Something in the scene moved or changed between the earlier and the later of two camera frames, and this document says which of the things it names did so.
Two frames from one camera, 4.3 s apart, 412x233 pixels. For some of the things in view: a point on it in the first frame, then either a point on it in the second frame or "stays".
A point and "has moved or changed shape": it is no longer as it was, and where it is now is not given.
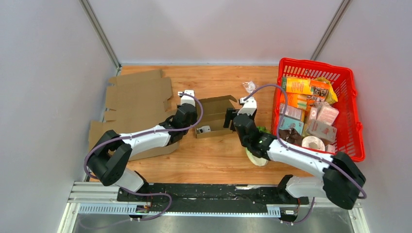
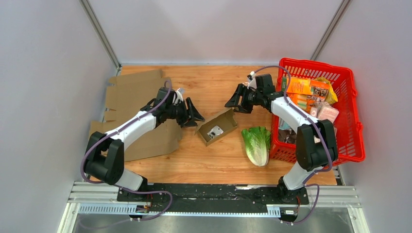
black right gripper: [231, 113] -> [233, 101]
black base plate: [212, 197] stays
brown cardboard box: [214, 115] has moved or changed shape
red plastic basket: [349, 144] stays
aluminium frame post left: [100, 34] stays
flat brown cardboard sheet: [141, 99] stays
